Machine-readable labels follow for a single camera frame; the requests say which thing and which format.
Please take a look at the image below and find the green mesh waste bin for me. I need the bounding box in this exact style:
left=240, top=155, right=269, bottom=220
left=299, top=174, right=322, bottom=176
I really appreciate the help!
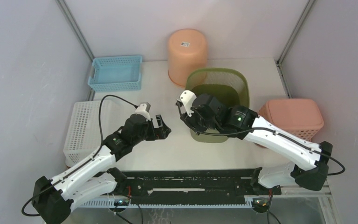
left=186, top=68, right=259, bottom=143

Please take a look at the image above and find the white plastic basket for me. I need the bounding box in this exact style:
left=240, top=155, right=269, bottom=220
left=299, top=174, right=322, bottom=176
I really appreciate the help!
left=63, top=98, right=127, bottom=167

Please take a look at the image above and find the blue plastic basket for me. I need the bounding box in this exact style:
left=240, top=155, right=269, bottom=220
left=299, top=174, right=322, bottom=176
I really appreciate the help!
left=88, top=55, right=143, bottom=92

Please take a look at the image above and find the orange round bin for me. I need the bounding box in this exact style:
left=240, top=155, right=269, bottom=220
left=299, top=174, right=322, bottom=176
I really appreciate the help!
left=167, top=29, right=208, bottom=87

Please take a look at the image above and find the pink plastic basket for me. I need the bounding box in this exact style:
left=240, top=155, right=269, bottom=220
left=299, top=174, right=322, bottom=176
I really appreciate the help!
left=258, top=98, right=324, bottom=141

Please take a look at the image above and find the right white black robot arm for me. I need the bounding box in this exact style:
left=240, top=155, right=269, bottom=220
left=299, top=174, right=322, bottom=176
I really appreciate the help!
left=176, top=91, right=333, bottom=194

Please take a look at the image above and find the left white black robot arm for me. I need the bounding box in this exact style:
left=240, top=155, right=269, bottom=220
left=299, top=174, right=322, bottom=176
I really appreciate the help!
left=31, top=114, right=171, bottom=224

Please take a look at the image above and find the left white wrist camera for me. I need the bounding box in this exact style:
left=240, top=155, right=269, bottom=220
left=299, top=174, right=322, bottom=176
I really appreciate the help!
left=134, top=102, right=151, bottom=121

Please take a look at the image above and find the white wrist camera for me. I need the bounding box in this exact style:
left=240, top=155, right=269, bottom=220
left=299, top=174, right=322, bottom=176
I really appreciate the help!
left=134, top=102, right=151, bottom=121
left=179, top=90, right=197, bottom=117

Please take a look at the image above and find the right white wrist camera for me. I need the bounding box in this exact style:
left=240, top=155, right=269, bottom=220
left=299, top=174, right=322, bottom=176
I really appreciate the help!
left=179, top=90, right=197, bottom=117

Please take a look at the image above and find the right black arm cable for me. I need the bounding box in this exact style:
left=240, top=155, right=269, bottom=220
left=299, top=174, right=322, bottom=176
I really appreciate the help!
left=175, top=102, right=346, bottom=177

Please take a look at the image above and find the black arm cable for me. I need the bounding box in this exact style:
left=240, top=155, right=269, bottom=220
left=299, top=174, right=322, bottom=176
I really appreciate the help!
left=21, top=94, right=139, bottom=217
left=175, top=102, right=346, bottom=177

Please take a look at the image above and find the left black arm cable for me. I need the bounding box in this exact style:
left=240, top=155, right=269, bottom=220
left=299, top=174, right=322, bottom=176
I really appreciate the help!
left=21, top=94, right=139, bottom=217

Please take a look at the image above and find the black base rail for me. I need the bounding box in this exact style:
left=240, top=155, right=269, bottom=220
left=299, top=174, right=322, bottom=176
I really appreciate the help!
left=108, top=169, right=282, bottom=204

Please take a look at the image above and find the white cable duct strip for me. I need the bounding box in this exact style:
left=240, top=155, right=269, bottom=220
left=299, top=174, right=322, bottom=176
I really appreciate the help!
left=79, top=197, right=253, bottom=209

